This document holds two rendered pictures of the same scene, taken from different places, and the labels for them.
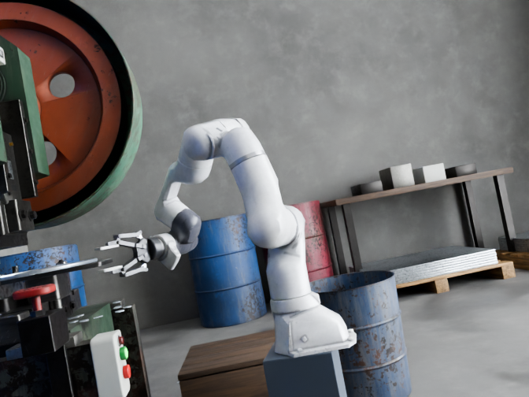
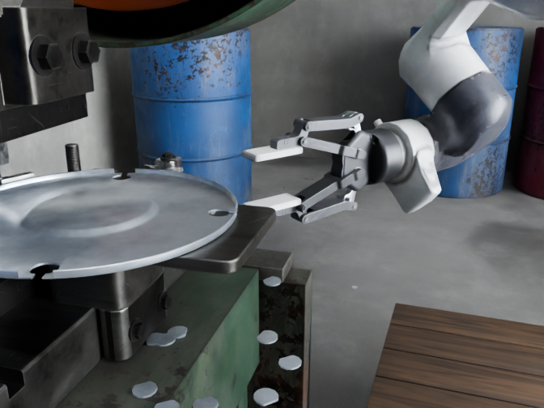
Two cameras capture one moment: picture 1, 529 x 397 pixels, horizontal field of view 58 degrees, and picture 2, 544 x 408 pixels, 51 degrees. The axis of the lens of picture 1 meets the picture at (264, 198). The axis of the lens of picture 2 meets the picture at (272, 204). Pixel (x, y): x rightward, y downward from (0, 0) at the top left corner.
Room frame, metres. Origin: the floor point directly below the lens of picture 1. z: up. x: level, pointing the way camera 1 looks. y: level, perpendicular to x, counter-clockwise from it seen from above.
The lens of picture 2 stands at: (0.83, 0.26, 0.97)
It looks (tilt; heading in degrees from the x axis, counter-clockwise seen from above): 19 degrees down; 21
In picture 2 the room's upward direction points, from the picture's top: straight up
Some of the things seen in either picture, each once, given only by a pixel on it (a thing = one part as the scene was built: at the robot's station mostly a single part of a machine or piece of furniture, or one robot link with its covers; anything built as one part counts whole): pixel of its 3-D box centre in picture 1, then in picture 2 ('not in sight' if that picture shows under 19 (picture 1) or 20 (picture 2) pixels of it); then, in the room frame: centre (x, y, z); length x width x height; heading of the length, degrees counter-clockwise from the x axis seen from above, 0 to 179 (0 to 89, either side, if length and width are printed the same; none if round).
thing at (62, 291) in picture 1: (63, 291); (141, 277); (1.26, 0.57, 0.72); 0.25 x 0.14 x 0.14; 96
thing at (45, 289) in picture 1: (37, 306); not in sight; (0.94, 0.48, 0.72); 0.07 x 0.06 x 0.08; 96
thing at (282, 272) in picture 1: (286, 248); not in sight; (1.35, -0.04, 0.71); 0.18 x 0.11 x 0.25; 159
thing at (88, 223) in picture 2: (39, 270); (91, 210); (1.26, 0.62, 0.78); 0.29 x 0.29 x 0.01
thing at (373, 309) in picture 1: (356, 335); not in sight; (2.08, -0.28, 0.24); 0.42 x 0.42 x 0.48
